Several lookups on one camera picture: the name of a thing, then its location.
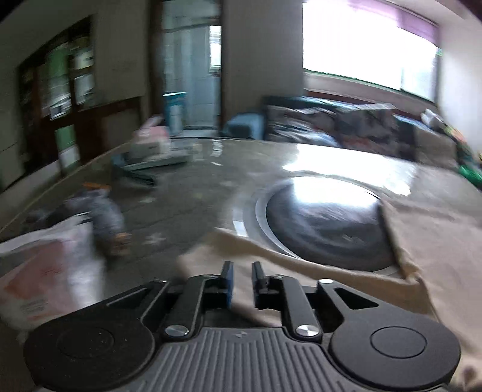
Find blue stool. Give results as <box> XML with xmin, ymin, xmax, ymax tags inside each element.
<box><xmin>221</xmin><ymin>112</ymin><xmax>265</xmax><ymax>139</ymax></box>

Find white plastic bag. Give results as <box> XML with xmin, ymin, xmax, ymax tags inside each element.
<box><xmin>0</xmin><ymin>216</ymin><xmax>106</xmax><ymax>331</ymax></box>

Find grey patterned cloth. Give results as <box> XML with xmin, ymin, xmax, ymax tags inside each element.
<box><xmin>26</xmin><ymin>183</ymin><xmax>132</xmax><ymax>258</ymax></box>

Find sofa with patterned blanket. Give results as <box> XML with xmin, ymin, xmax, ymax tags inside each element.
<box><xmin>262</xmin><ymin>96</ymin><xmax>460</xmax><ymax>169</ymax></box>

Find dark wooden cabinet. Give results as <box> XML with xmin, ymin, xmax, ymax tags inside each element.
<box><xmin>17</xmin><ymin>15</ymin><xmax>143</xmax><ymax>173</ymax></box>

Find green items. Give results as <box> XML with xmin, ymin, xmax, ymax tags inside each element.
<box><xmin>454</xmin><ymin>128</ymin><xmax>482</xmax><ymax>182</ymax></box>

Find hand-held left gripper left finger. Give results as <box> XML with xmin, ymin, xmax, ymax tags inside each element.
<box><xmin>106</xmin><ymin>261</ymin><xmax>236</xmax><ymax>338</ymax></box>

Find pink and white box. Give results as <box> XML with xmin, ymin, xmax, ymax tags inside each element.
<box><xmin>133</xmin><ymin>116</ymin><xmax>171</xmax><ymax>156</ymax></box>

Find bright window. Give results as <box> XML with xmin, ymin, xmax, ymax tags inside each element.
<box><xmin>303</xmin><ymin>0</ymin><xmax>442</xmax><ymax>102</ymax></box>

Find beige cloth garment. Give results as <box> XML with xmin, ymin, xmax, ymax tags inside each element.
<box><xmin>177</xmin><ymin>198</ymin><xmax>482</xmax><ymax>392</ymax></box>

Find teal and white container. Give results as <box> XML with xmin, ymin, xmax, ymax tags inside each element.
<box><xmin>163</xmin><ymin>92</ymin><xmax>188</xmax><ymax>135</ymax></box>

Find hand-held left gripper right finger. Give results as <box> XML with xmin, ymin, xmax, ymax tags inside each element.
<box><xmin>252</xmin><ymin>261</ymin><xmax>379</xmax><ymax>340</ymax></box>

